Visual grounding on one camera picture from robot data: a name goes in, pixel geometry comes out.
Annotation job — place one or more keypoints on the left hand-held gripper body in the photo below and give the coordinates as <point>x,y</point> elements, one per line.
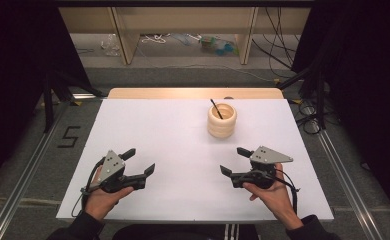
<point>111,166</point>

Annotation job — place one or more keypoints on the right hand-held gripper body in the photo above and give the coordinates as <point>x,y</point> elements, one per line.
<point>266,156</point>

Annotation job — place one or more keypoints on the cream ribbed pen holder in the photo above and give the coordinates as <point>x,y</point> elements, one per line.
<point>221,126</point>

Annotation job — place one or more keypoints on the black pen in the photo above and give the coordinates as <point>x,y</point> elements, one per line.
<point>216,109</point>

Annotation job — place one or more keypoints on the person's left hand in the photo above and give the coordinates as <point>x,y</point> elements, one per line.
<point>103,201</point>

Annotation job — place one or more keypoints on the person's right hand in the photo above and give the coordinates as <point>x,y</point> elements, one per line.
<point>273,198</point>

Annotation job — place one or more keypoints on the white table cover board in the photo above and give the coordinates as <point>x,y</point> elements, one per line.
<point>189,200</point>

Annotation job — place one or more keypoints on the person's lap in dark trousers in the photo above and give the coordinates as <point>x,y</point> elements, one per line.
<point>183,233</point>

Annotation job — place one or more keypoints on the black metal stand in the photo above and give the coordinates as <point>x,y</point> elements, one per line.
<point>49,100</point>
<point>319,96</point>

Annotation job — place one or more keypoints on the colourful plastic toy bundle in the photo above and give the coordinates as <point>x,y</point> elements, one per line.
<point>218,46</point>

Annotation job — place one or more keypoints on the clear plastic bag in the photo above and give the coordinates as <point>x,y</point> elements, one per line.
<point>110,45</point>

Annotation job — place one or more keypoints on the black curtain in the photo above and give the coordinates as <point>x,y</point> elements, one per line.
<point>13,83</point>
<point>369,83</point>

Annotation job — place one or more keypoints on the light wooden shelf unit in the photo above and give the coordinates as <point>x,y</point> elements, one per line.
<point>183,20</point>

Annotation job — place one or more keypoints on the aluminium floor rail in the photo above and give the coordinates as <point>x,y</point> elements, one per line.
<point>346,180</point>
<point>23,180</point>

